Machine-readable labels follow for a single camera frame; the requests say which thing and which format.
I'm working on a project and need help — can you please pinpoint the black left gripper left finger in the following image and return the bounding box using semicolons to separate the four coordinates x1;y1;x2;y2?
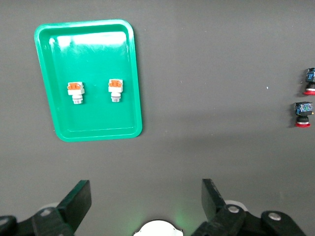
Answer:
0;179;93;236

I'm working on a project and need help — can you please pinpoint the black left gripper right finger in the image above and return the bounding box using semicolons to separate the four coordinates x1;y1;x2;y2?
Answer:
190;178;307;236

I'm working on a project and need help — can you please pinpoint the white orange push button switch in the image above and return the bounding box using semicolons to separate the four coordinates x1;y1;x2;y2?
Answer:
67;82;86;105
108;79;124;103

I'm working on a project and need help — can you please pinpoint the green plastic tray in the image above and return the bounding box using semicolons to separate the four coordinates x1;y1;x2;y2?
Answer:
33;19;143;143

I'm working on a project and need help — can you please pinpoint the dark grey table mat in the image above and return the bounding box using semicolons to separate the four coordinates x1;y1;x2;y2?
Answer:
0;0;315;236

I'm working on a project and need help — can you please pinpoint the red push button switch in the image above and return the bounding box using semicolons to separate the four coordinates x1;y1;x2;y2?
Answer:
294;101;314;128
302;67;315;96

